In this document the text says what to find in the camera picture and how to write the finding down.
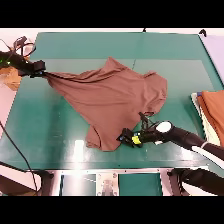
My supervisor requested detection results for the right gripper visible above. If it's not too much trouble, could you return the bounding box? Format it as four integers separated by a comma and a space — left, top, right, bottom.
116, 127, 145, 148

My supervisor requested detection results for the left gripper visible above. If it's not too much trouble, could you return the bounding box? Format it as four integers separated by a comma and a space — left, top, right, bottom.
28, 59, 47, 79

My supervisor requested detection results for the brown T-shirt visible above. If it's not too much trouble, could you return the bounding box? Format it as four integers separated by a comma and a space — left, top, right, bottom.
44, 56, 169, 152

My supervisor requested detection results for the orange garment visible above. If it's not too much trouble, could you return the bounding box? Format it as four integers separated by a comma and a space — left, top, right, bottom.
196, 90, 224, 148

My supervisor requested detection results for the black cable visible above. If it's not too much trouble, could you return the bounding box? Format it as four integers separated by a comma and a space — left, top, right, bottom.
0, 120, 40, 197
0, 35, 37, 60

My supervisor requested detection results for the silver frame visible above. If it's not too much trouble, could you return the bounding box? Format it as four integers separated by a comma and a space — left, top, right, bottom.
42, 167, 212, 197

